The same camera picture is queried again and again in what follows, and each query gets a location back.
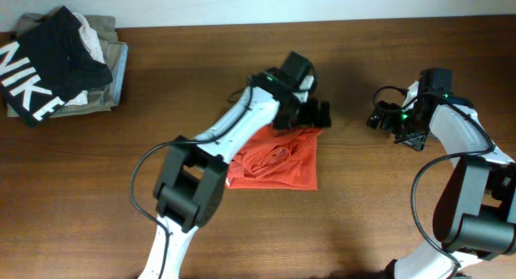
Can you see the white folded garment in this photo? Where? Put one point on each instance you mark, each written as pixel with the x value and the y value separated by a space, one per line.
pixel 89 38

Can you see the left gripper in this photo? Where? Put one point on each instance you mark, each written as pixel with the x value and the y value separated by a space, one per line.
pixel 315 119

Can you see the olive folded garment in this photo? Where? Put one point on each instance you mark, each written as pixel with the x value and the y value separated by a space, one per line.
pixel 104 26

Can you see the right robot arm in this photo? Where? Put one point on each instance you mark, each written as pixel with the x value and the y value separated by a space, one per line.
pixel 474 218

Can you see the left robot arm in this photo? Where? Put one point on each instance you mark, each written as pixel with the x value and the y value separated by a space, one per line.
pixel 191 182

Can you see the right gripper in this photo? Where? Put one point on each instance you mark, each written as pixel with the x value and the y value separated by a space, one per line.
pixel 414 141

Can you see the red t-shirt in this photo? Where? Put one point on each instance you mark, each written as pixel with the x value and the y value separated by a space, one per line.
pixel 274 159

